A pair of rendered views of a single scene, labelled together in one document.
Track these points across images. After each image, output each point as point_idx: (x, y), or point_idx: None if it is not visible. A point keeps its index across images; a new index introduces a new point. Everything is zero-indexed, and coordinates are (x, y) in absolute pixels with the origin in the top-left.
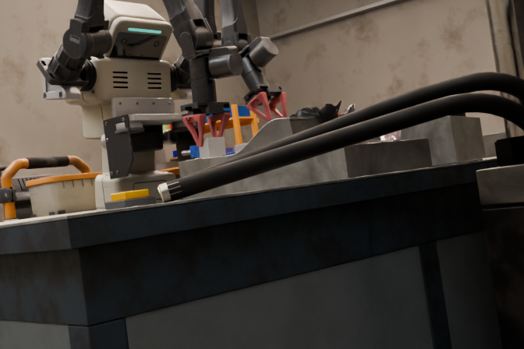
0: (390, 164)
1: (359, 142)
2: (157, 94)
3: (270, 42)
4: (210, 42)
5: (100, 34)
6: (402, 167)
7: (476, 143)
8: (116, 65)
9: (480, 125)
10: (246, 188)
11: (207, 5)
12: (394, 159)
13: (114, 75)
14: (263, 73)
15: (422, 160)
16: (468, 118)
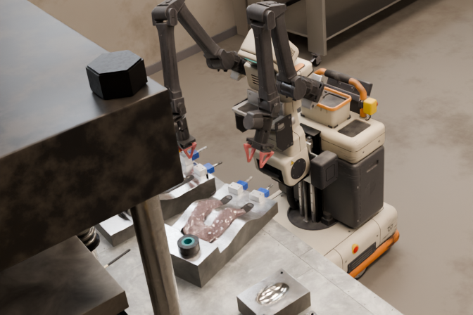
0: (97, 228)
1: (127, 211)
2: (279, 95)
3: (250, 119)
4: (176, 112)
5: (216, 62)
6: (101, 233)
7: (185, 272)
8: (253, 72)
9: (197, 269)
10: None
11: (277, 63)
12: (98, 227)
13: (252, 76)
14: (260, 132)
15: (108, 240)
16: (173, 255)
